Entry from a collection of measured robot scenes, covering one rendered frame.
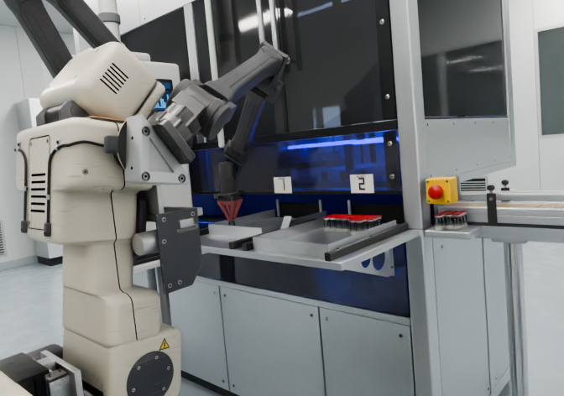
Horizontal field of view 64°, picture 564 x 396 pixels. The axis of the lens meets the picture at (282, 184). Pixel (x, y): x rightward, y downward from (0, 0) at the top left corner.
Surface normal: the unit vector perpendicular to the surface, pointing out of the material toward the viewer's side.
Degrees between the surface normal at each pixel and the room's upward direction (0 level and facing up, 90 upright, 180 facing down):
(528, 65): 90
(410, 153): 90
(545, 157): 90
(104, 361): 82
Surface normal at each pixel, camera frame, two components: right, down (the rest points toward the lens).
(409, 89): -0.66, 0.11
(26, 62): 0.74, -0.01
